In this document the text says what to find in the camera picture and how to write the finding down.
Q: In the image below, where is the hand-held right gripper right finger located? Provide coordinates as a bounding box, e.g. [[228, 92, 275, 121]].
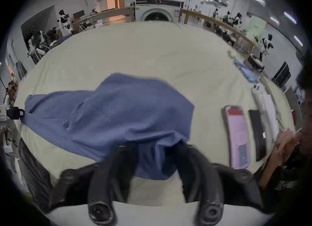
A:
[[176, 143, 264, 226]]

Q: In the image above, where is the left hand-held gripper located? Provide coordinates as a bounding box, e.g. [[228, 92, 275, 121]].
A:
[[0, 103, 25, 123]]

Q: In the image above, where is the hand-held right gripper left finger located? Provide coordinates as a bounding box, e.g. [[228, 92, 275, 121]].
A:
[[49, 143, 140, 224]]

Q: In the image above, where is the blue shirt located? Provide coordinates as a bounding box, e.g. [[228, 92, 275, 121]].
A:
[[24, 73, 195, 181]]

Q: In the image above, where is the pink phone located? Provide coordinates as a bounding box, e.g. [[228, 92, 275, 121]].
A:
[[221, 105, 252, 170]]

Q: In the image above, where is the black phone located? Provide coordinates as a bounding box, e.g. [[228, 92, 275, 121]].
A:
[[248, 109, 267, 162]]

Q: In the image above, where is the black and white robot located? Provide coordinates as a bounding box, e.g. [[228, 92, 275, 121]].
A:
[[259, 34, 274, 60], [57, 9, 74, 37]]

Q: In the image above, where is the light blue crumpled cloth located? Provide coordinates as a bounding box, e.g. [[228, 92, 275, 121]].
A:
[[234, 59, 259, 84]]

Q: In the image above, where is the black monitor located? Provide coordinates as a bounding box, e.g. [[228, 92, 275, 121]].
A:
[[273, 61, 292, 87]]

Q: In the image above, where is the bed with beige sheet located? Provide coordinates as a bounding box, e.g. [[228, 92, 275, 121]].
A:
[[13, 21, 296, 212]]

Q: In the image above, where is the long wooden table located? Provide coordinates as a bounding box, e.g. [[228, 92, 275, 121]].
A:
[[179, 8, 255, 58]]

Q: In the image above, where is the white washing machine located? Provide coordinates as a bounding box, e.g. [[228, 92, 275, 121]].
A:
[[135, 0, 185, 22]]

